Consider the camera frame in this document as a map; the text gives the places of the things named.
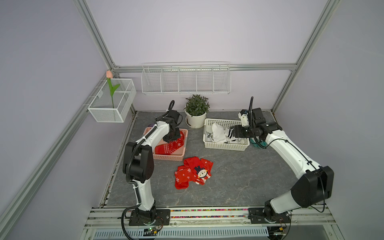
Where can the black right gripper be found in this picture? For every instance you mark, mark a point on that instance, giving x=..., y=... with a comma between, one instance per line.
x=237, y=132

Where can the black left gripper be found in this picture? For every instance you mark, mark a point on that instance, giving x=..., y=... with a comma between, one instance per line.
x=177, y=136

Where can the white sock two black stripes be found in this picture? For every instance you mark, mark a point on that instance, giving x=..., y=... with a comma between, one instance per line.
x=218, y=133

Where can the white sport sock grey toe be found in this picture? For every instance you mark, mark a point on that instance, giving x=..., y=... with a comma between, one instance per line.
x=230, y=136

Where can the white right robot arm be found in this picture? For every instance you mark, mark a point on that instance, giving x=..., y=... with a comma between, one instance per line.
x=315, y=182

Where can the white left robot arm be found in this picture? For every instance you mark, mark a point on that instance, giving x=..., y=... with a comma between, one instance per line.
x=138, y=164

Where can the white perforated plastic basket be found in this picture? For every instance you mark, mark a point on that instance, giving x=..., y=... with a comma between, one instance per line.
x=207, y=137

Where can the pink perforated plastic basket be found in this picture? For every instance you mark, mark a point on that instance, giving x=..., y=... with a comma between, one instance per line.
x=176, y=156

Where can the white plant pot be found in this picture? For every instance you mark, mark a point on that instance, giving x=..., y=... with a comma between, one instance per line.
x=195, y=122

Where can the green white garden glove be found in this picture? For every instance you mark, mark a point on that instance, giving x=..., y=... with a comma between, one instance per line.
x=260, y=145

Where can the green potted plant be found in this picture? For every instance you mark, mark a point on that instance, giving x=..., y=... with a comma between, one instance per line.
x=197, y=105

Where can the red snowman sock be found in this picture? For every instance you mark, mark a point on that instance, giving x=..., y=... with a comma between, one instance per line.
x=202, y=175

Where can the pink artificial tulip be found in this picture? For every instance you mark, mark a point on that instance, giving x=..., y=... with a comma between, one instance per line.
x=112, y=88

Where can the white wire wall shelf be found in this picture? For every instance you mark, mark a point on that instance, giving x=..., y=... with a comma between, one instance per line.
x=186, y=78

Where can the white mesh wall box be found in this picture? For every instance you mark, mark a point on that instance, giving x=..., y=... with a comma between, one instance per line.
x=101, y=105

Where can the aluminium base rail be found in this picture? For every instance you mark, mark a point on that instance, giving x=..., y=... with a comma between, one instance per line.
x=209, y=216

